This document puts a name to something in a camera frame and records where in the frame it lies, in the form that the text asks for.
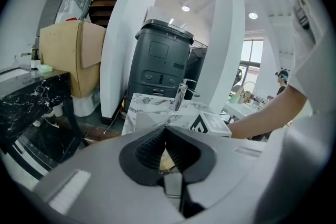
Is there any large cardboard box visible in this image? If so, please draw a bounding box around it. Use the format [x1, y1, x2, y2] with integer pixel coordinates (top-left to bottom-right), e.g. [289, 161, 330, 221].
[38, 20, 108, 100]

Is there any person's right forearm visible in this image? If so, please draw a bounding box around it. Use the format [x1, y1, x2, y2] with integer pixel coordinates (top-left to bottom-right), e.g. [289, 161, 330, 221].
[227, 83, 308, 140]

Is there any white rectangular basin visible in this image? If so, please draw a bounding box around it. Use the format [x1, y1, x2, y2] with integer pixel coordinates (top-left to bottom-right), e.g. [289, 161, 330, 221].
[0, 67, 33, 84]

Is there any slim chrome faucet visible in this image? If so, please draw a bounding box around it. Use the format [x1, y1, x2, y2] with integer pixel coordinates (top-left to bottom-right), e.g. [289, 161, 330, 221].
[19, 44, 40, 69]

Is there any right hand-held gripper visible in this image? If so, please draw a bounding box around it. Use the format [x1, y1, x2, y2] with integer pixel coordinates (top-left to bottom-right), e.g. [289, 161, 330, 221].
[188, 110, 233, 138]

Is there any chrome sink faucet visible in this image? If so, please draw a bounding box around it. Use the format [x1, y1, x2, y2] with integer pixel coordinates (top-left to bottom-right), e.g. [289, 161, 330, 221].
[172, 78, 202, 113]

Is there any person's white t-shirt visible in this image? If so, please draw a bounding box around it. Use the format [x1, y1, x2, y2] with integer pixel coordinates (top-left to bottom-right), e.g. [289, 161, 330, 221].
[266, 0, 336, 124]

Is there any white marble sink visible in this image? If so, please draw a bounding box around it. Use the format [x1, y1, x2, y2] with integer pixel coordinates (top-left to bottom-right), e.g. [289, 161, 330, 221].
[121, 91, 233, 140]

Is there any dark grey machine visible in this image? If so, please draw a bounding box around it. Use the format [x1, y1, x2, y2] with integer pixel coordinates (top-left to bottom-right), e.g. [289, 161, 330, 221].
[125, 18, 195, 115]

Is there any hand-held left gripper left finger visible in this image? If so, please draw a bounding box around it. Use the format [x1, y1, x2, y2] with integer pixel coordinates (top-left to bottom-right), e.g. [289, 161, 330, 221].
[33, 125, 182, 224]

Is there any black cabinet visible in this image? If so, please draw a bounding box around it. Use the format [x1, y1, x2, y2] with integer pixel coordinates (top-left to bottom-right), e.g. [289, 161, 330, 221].
[188, 42, 208, 80]

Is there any white foam box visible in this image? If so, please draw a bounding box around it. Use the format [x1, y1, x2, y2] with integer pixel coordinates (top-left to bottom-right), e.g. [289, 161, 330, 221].
[71, 86, 102, 118]

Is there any green utensil cup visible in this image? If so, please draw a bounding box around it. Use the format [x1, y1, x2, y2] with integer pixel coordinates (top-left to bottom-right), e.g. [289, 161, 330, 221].
[229, 92, 242, 105]

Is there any green soap dish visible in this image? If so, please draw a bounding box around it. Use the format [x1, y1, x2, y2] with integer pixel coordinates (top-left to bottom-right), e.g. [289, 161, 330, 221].
[36, 63, 54, 73]

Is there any black marble sink table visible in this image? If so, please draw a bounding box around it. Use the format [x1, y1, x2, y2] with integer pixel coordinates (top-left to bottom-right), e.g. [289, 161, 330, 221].
[0, 67, 85, 157]

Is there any white arched faucet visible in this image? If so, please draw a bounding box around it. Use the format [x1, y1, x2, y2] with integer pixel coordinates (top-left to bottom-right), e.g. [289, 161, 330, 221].
[242, 80, 257, 100]

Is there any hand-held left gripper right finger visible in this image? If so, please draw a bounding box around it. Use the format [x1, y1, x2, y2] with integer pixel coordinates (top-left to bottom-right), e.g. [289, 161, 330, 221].
[165, 125, 266, 219]

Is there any white sink table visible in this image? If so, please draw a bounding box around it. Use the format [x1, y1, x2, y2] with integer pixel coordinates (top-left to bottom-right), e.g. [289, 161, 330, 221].
[222, 100, 264, 118]

